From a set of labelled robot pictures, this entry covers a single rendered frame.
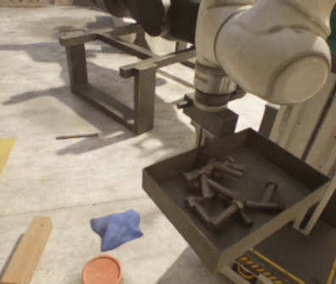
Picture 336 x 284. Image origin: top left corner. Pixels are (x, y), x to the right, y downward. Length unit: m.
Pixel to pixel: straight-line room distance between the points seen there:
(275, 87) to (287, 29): 0.07
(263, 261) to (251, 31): 1.22
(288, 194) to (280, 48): 0.42
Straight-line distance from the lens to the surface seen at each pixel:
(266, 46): 0.39
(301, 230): 1.68
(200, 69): 0.57
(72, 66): 3.27
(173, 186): 0.66
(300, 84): 0.39
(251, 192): 0.69
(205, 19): 0.53
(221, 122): 0.59
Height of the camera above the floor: 1.50
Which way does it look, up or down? 36 degrees down
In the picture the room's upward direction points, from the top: 5 degrees clockwise
